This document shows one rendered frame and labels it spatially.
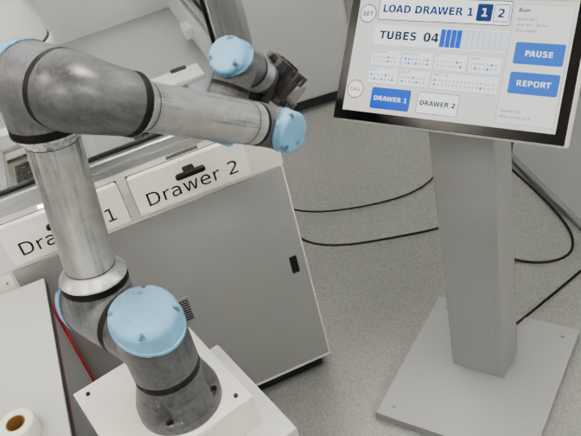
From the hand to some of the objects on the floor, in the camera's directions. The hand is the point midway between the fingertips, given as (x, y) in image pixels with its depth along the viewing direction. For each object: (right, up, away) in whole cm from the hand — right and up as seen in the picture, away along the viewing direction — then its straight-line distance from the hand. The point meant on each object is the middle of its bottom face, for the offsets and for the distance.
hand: (289, 103), depth 168 cm
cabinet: (-48, -67, +101) cm, 130 cm away
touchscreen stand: (+57, -73, +58) cm, 110 cm away
